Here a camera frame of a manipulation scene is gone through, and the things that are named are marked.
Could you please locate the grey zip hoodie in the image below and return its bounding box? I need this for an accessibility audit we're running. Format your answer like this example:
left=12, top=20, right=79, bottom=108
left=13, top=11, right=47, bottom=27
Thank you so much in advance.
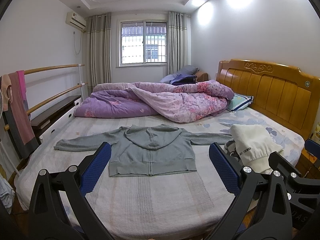
left=54, top=125, right=232, bottom=177

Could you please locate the dark blue clothes pile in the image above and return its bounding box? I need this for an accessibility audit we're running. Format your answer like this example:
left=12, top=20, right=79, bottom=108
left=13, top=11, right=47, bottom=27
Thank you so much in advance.
left=160, top=65, right=199, bottom=86

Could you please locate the white folded sweatshirt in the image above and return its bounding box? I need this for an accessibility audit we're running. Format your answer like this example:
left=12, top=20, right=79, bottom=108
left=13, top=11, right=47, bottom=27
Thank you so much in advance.
left=230, top=124, right=283, bottom=173

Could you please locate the orange wooden headboard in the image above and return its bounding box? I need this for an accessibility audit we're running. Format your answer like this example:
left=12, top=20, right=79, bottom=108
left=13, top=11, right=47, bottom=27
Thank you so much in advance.
left=216, top=59, right=319, bottom=139

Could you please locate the dark top white cabinet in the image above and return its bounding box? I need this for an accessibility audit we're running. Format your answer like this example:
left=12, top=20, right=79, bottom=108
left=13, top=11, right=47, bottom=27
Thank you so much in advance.
left=31, top=95, right=81, bottom=144

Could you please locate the blue striped pillow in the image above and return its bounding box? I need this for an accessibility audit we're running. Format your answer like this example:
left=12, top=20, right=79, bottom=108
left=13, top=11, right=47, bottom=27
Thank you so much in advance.
left=226, top=93, right=254, bottom=112

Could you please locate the lower wooden ballet bar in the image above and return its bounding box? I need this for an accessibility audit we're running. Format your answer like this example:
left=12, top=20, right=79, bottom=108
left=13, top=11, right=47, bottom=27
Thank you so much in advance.
left=3, top=82, right=89, bottom=131

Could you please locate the wooden ballet bar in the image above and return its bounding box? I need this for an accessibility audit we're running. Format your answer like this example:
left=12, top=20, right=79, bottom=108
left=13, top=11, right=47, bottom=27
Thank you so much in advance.
left=24, top=64, right=84, bottom=75
left=3, top=82, right=89, bottom=131

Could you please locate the brown grey hanging cloth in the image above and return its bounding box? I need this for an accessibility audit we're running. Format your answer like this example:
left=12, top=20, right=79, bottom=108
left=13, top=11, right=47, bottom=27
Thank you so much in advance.
left=1, top=72, right=39, bottom=159

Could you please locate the white standing fan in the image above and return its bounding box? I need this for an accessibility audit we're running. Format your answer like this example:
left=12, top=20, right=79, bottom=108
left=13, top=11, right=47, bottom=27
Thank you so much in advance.
left=0, top=90, right=4, bottom=118

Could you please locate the purple floral quilt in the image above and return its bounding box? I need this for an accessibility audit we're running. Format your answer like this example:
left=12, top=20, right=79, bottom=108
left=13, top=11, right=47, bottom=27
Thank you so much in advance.
left=74, top=80, right=234, bottom=123

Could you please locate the pink hanging garment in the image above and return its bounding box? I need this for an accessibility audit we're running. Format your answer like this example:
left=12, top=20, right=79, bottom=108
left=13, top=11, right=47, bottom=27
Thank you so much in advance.
left=17, top=70, right=28, bottom=109

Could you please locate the upper wooden ballet bar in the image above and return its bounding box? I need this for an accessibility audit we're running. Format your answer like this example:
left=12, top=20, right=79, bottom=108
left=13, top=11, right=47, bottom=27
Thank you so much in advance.
left=24, top=64, right=84, bottom=75

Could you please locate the right grey striped curtain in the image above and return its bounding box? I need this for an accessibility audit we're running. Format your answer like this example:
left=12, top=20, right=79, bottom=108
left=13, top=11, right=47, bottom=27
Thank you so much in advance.
left=168, top=11, right=188, bottom=74

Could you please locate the grey striped curtain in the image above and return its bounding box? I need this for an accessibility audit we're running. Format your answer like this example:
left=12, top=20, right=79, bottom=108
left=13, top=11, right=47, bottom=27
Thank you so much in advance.
left=85, top=12, right=112, bottom=92
left=168, top=11, right=188, bottom=74

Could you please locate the barred window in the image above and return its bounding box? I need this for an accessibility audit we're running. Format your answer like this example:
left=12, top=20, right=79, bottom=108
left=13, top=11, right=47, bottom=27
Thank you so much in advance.
left=120, top=21, right=167, bottom=65

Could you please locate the left grey striped curtain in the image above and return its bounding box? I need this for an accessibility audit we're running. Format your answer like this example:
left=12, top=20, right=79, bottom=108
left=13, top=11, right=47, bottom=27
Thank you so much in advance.
left=85, top=12, right=112, bottom=92

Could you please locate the white wall air conditioner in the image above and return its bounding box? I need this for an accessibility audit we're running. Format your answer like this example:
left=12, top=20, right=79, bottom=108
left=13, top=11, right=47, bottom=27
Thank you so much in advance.
left=66, top=11, right=86, bottom=32

